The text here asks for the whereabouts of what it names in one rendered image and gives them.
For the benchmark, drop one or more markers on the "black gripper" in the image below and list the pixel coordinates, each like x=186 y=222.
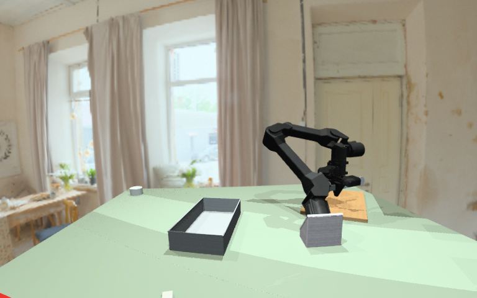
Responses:
x=342 y=180

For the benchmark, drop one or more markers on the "short grey cylinder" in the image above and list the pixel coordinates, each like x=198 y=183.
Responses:
x=136 y=191

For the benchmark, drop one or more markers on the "light brown wooden board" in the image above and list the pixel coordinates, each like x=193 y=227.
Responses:
x=350 y=203

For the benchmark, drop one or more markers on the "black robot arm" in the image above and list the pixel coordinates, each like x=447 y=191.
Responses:
x=315 y=185

